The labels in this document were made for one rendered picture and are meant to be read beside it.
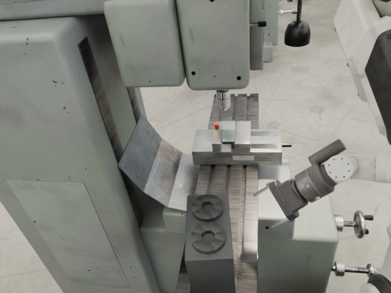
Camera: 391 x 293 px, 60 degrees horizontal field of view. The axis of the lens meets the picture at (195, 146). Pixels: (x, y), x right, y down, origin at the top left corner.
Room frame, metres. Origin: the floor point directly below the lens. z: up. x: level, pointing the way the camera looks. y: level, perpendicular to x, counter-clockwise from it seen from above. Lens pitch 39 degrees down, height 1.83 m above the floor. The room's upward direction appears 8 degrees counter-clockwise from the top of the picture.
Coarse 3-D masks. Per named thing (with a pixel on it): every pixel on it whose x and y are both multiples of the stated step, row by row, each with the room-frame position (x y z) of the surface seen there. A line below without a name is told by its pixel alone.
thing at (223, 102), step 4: (216, 96) 0.98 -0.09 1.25; (220, 96) 0.96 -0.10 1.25; (224, 96) 0.96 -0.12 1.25; (228, 96) 0.97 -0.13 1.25; (216, 100) 0.98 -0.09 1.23; (220, 100) 0.97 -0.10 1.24; (224, 100) 0.96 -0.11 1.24; (228, 100) 0.97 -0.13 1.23; (220, 104) 0.97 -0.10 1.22; (224, 104) 0.96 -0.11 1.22; (228, 104) 0.97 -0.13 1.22; (220, 108) 0.97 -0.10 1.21; (224, 108) 0.96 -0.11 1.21; (228, 108) 0.96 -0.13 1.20
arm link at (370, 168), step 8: (360, 160) 0.65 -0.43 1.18; (368, 160) 0.64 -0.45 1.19; (376, 160) 0.60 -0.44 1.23; (384, 160) 0.59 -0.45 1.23; (360, 168) 0.64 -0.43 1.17; (368, 168) 0.63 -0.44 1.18; (376, 168) 0.58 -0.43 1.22; (384, 168) 0.57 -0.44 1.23; (360, 176) 0.63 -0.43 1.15; (368, 176) 0.61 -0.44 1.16; (376, 176) 0.57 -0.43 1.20; (384, 176) 0.56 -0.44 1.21
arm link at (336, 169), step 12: (336, 144) 0.67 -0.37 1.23; (312, 156) 0.68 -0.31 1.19; (324, 156) 0.67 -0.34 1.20; (336, 156) 0.62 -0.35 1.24; (348, 156) 0.63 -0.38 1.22; (312, 168) 0.65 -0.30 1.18; (324, 168) 0.64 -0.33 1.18; (336, 168) 0.60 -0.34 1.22; (348, 168) 0.59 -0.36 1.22; (312, 180) 0.62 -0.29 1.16; (324, 180) 0.61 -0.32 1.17; (336, 180) 0.58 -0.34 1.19; (324, 192) 0.60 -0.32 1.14
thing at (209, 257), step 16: (192, 208) 0.64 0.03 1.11; (208, 208) 0.64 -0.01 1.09; (224, 208) 0.63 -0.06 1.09; (192, 224) 0.59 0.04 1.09; (208, 224) 0.57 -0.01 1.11; (224, 224) 0.58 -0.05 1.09; (192, 240) 0.53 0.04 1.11; (208, 240) 0.53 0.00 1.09; (224, 240) 0.52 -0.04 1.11; (192, 256) 0.49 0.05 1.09; (208, 256) 0.49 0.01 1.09; (224, 256) 0.48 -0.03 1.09; (192, 272) 0.48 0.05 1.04; (208, 272) 0.48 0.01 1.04; (224, 272) 0.47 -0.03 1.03; (192, 288) 0.48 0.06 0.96; (208, 288) 0.48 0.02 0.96; (224, 288) 0.47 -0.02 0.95
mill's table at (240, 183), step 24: (240, 96) 1.52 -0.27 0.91; (216, 120) 1.33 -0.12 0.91; (240, 120) 1.30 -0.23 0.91; (216, 168) 1.00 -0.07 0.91; (240, 168) 0.98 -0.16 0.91; (216, 192) 0.87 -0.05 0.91; (240, 192) 0.85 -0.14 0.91; (240, 216) 0.76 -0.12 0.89; (240, 240) 0.66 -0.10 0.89; (240, 264) 0.58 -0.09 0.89; (240, 288) 0.50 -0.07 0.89
